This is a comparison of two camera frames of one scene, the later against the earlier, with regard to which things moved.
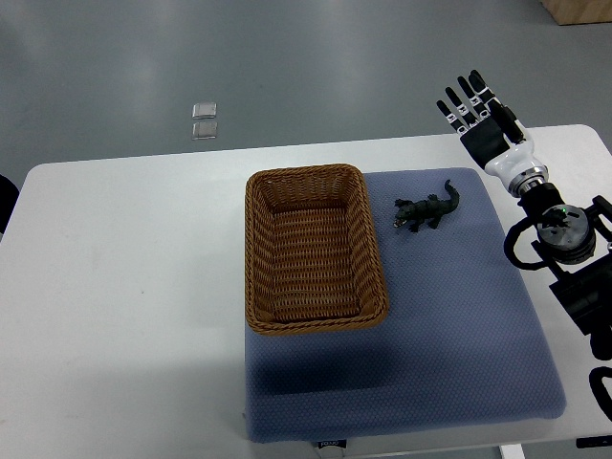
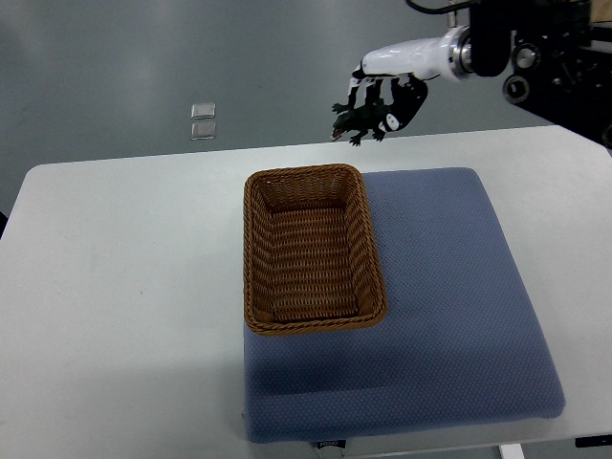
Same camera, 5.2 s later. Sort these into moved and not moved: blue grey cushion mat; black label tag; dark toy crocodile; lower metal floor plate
Moved: dark toy crocodile
Not moved: black label tag; blue grey cushion mat; lower metal floor plate
